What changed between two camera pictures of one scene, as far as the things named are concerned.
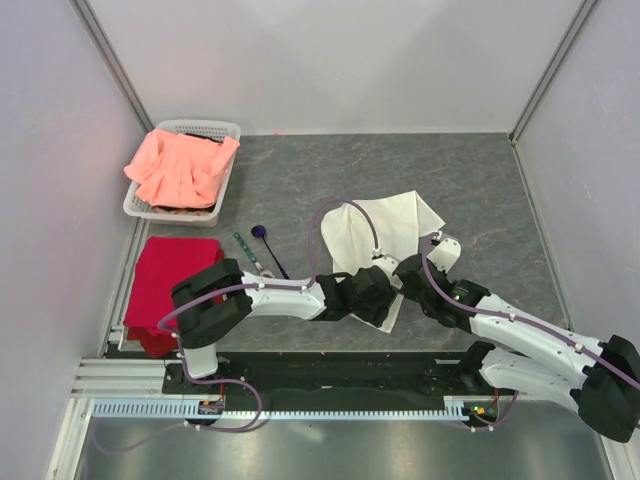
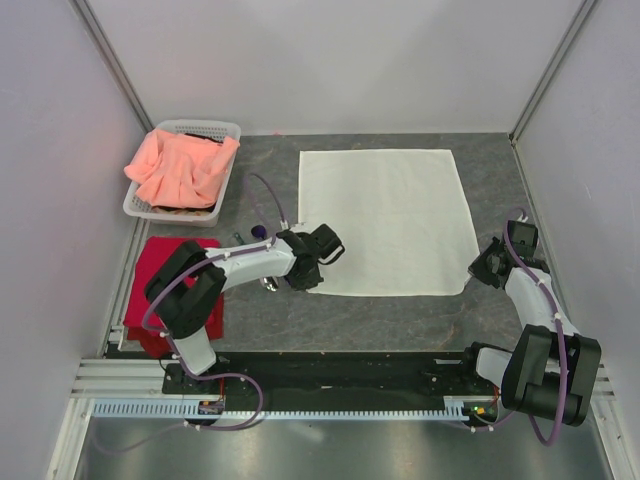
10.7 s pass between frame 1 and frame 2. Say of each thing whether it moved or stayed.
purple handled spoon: stayed
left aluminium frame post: stayed
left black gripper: moved
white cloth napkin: moved
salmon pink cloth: stayed
